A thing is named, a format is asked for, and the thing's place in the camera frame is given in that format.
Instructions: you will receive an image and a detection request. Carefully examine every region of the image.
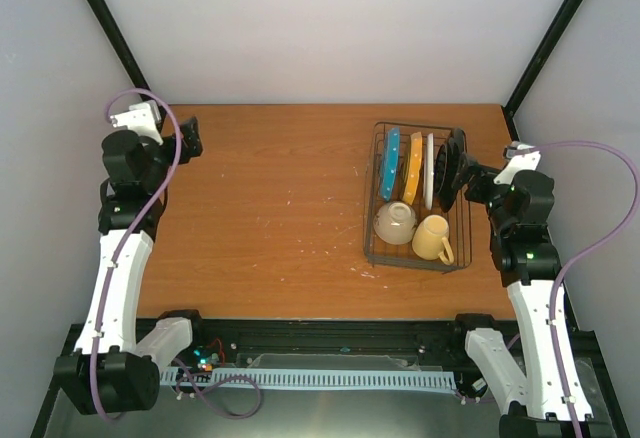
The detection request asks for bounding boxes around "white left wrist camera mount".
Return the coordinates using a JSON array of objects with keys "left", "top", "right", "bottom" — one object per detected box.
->
[{"left": 108, "top": 100, "right": 163, "bottom": 144}]

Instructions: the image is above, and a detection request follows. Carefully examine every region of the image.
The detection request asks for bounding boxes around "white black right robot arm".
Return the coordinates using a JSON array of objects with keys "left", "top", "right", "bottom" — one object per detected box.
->
[{"left": 452, "top": 152, "right": 613, "bottom": 437}]

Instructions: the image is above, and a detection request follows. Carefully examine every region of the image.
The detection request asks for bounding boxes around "teal polka dot plate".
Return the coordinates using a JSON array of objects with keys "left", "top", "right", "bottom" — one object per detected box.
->
[{"left": 378, "top": 127, "right": 400, "bottom": 202}]

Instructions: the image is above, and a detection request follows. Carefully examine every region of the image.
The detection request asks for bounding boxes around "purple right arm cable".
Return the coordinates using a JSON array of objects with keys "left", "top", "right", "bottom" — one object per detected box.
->
[{"left": 457, "top": 140, "right": 640, "bottom": 438}]

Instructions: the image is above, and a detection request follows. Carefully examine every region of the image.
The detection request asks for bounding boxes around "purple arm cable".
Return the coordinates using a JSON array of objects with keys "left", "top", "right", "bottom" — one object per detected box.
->
[
  {"left": 90, "top": 88, "right": 262, "bottom": 422},
  {"left": 457, "top": 140, "right": 640, "bottom": 438}
]

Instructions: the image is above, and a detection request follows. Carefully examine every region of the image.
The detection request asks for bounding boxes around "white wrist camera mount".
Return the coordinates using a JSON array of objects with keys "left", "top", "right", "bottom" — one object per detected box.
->
[
  {"left": 493, "top": 141, "right": 541, "bottom": 185},
  {"left": 108, "top": 100, "right": 163, "bottom": 144}
]

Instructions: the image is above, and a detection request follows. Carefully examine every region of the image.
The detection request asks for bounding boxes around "black striped plate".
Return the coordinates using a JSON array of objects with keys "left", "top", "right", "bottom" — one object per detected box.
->
[{"left": 434, "top": 128, "right": 466, "bottom": 213}]

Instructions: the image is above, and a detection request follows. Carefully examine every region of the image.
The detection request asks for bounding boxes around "black aluminium frame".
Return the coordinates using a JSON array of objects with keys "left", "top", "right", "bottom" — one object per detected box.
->
[{"left": 31, "top": 0, "right": 629, "bottom": 437}]

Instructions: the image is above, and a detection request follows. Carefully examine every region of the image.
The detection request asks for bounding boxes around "orange polka dot plate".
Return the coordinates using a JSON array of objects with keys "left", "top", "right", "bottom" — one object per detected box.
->
[{"left": 401, "top": 132, "right": 423, "bottom": 206}]

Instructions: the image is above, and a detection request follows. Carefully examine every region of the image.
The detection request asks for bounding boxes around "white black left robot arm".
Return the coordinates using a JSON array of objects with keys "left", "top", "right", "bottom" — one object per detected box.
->
[{"left": 54, "top": 118, "right": 208, "bottom": 420}]

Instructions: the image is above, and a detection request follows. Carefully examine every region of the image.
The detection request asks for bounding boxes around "yellow ceramic mug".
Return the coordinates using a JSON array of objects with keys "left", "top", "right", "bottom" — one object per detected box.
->
[{"left": 411, "top": 215, "right": 455, "bottom": 265}]

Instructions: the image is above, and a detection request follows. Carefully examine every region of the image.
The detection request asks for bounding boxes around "white blue striped plate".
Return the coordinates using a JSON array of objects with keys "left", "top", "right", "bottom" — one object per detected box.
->
[{"left": 423, "top": 133, "right": 435, "bottom": 210}]

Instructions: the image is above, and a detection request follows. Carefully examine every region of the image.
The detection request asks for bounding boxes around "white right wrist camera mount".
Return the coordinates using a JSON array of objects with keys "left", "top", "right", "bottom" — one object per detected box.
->
[{"left": 493, "top": 141, "right": 541, "bottom": 185}]

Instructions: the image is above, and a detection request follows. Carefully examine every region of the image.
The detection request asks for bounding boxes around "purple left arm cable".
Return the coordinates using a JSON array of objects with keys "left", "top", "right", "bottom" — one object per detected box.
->
[{"left": 90, "top": 88, "right": 262, "bottom": 422}]

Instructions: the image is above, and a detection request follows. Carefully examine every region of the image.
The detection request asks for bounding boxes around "white slotted cable duct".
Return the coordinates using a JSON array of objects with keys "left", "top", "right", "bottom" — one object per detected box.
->
[{"left": 158, "top": 363, "right": 459, "bottom": 393}]

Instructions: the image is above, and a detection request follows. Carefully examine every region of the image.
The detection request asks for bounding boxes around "metal floor plate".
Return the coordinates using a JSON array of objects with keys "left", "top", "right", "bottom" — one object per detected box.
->
[{"left": 43, "top": 355, "right": 500, "bottom": 437}]

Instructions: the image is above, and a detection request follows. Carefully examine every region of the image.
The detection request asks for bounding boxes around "cream ceramic bowl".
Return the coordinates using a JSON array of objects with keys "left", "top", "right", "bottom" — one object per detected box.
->
[{"left": 374, "top": 201, "right": 417, "bottom": 245}]

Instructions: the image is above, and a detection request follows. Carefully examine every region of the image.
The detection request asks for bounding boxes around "dark wire dish rack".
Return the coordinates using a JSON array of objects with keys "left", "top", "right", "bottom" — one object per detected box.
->
[{"left": 363, "top": 121, "right": 474, "bottom": 274}]

